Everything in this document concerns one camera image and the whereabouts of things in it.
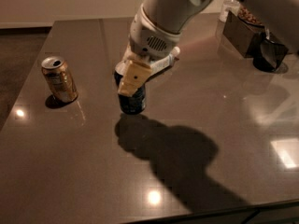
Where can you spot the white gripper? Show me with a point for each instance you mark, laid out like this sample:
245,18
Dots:
147,41

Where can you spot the blue pepsi can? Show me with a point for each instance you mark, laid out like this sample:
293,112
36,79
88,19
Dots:
135,104

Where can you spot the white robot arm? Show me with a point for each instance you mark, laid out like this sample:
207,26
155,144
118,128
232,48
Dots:
280,16

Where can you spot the orange soda can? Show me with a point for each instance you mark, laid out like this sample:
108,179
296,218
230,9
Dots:
59,78

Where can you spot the white plastic bottle lying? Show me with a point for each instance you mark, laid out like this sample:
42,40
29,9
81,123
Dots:
165,62

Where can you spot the dark brown box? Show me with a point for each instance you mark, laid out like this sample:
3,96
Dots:
245,37

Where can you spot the clear water bottle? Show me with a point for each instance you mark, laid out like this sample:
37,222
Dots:
227,7

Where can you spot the clear jar of nuts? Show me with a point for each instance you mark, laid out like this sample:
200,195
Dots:
246,16

